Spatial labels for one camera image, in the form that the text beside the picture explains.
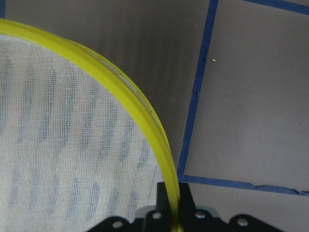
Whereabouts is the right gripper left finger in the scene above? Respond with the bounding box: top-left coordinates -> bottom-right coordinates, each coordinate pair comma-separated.
156,182 -> 171,212

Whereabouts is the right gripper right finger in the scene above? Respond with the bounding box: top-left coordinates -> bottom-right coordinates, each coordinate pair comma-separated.
179,183 -> 196,218

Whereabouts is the yellow steamer layer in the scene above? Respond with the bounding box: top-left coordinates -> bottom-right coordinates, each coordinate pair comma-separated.
0,19 -> 181,232

